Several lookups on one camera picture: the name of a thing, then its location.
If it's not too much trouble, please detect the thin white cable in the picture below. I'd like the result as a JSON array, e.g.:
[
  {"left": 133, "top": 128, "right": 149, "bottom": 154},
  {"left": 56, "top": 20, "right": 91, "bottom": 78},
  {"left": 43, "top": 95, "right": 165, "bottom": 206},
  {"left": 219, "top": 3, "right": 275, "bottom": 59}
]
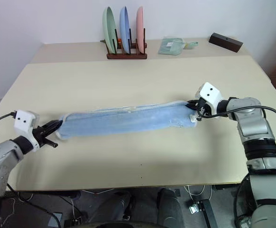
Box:
[{"left": 184, "top": 184, "right": 212, "bottom": 199}]

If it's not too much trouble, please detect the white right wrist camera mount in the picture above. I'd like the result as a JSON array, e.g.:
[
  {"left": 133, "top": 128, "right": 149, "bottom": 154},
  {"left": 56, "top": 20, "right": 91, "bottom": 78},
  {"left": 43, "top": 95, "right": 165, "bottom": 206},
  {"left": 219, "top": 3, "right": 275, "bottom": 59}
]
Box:
[{"left": 194, "top": 82, "right": 224, "bottom": 115}]

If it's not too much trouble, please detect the black metal table leg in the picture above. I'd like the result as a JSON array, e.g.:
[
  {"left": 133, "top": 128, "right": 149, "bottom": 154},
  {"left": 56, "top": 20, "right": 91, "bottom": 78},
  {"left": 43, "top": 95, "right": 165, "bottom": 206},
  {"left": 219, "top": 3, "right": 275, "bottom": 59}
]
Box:
[{"left": 194, "top": 199, "right": 218, "bottom": 228}]

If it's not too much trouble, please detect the light blue towel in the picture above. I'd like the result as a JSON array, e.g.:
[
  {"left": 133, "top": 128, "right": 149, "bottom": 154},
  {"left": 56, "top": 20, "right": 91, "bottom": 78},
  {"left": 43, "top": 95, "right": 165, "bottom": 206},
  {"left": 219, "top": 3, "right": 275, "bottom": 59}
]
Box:
[{"left": 56, "top": 100, "right": 198, "bottom": 143}]

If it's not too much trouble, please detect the small pale green item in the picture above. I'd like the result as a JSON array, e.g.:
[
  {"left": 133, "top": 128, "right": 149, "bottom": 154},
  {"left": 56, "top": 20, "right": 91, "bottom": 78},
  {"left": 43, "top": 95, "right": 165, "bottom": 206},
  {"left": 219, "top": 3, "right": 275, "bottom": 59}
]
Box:
[{"left": 184, "top": 40, "right": 199, "bottom": 50}]

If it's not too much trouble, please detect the green plastic bag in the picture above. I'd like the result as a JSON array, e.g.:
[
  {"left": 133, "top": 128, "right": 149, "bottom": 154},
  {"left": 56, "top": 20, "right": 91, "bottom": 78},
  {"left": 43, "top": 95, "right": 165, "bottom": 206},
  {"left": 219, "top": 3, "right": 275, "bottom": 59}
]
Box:
[{"left": 157, "top": 37, "right": 186, "bottom": 57}]

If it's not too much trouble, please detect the dark brown rectangular box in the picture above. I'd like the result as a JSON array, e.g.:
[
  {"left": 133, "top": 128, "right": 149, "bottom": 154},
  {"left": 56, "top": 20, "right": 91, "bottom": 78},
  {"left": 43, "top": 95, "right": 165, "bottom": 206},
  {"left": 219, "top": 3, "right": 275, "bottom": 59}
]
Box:
[{"left": 208, "top": 32, "right": 244, "bottom": 53}]

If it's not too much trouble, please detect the dark rounded shape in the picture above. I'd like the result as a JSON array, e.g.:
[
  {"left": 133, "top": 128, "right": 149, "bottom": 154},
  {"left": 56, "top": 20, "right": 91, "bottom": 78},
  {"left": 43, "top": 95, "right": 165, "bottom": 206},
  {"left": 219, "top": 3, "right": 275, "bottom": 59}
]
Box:
[
  {"left": 156, "top": 188, "right": 187, "bottom": 228},
  {"left": 97, "top": 190, "right": 132, "bottom": 222}
]

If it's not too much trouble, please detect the dark wooden plate rack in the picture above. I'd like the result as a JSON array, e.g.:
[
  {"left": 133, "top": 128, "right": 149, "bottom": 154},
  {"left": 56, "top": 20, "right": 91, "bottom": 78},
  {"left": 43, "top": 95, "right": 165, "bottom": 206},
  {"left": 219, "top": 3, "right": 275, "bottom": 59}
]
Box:
[{"left": 100, "top": 28, "right": 148, "bottom": 60}]

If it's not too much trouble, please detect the pink plate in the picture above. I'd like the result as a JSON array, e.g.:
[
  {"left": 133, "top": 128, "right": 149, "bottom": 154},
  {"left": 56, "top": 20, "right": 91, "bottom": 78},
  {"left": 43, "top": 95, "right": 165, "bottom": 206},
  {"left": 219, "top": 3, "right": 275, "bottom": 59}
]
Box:
[{"left": 136, "top": 6, "right": 146, "bottom": 55}]

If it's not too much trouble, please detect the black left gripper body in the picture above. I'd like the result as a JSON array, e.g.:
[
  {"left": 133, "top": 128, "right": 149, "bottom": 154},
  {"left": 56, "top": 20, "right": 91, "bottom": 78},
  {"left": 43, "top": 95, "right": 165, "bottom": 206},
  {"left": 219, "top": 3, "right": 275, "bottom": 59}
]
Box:
[{"left": 32, "top": 123, "right": 59, "bottom": 149}]

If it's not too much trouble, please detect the green plate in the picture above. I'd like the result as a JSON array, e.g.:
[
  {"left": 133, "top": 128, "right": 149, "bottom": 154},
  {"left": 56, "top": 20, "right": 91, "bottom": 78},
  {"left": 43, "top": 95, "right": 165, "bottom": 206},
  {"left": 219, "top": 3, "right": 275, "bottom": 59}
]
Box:
[{"left": 102, "top": 6, "right": 118, "bottom": 55}]

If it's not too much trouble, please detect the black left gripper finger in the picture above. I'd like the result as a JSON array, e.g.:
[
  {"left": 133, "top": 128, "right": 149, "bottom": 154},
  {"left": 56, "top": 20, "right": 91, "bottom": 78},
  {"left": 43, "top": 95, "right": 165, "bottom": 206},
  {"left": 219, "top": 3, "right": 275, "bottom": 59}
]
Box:
[
  {"left": 48, "top": 124, "right": 64, "bottom": 135},
  {"left": 45, "top": 119, "right": 64, "bottom": 129}
]

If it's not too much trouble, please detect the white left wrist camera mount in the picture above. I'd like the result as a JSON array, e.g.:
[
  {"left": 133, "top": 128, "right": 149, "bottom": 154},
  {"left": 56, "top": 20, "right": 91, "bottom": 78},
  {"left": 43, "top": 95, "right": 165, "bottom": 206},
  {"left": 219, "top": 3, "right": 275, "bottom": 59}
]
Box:
[{"left": 14, "top": 109, "right": 40, "bottom": 152}]

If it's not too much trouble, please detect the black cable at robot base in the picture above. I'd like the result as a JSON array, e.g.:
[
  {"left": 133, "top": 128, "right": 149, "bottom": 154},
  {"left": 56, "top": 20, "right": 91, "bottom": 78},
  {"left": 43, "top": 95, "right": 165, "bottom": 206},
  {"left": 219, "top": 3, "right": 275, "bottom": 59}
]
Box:
[{"left": 232, "top": 175, "right": 255, "bottom": 228}]

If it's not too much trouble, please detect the blue plate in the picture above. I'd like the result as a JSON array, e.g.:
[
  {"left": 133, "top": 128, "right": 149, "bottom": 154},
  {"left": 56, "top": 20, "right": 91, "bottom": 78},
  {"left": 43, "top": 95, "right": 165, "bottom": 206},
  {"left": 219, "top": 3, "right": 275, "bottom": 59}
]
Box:
[{"left": 119, "top": 6, "right": 132, "bottom": 55}]

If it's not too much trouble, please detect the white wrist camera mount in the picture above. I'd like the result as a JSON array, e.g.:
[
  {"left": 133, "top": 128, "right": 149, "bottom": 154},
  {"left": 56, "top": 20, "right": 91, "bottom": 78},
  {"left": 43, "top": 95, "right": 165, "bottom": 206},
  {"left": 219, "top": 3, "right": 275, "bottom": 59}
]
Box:
[
  {"left": 14, "top": 109, "right": 40, "bottom": 152},
  {"left": 194, "top": 82, "right": 224, "bottom": 115}
]

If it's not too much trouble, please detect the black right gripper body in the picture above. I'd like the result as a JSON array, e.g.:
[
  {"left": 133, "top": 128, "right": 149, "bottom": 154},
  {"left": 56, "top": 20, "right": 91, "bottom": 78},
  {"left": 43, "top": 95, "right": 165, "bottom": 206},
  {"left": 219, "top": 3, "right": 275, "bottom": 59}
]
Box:
[{"left": 195, "top": 97, "right": 212, "bottom": 120}]

